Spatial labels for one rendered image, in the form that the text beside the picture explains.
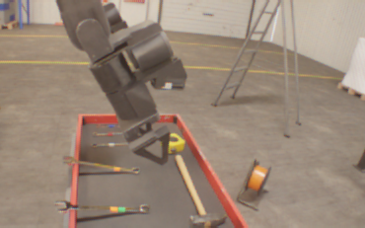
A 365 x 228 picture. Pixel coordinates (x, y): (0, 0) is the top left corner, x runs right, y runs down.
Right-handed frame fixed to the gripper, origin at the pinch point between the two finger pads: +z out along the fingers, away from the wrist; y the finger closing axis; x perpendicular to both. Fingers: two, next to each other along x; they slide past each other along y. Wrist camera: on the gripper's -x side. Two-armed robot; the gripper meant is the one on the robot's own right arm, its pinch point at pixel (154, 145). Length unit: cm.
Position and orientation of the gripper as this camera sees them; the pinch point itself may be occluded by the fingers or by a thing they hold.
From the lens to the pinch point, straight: 50.8
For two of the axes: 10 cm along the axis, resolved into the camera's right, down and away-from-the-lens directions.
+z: 3.4, 7.5, 5.7
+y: -3.8, -4.4, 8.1
